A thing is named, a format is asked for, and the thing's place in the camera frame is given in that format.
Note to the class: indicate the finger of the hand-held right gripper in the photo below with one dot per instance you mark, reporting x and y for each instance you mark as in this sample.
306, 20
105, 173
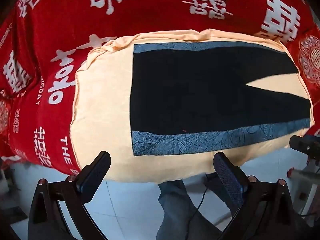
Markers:
298, 143

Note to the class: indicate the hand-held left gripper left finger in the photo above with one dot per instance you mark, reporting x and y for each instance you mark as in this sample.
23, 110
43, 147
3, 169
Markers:
95, 175

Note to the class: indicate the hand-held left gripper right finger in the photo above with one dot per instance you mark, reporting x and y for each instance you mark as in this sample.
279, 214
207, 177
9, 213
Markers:
228, 177

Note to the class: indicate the black pants blue floral stripes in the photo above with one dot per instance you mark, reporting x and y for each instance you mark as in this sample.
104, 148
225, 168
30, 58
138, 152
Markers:
187, 92

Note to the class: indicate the person's leg in jeans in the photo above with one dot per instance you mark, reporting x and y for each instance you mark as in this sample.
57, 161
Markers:
175, 205

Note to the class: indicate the peach cloth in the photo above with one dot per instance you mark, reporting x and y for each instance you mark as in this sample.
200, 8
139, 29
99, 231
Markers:
105, 105

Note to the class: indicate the red embroidered pillow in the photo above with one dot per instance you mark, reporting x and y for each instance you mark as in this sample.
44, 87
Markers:
310, 55

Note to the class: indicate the red printed blanket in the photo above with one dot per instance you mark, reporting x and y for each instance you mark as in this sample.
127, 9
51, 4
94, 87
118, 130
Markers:
150, 10

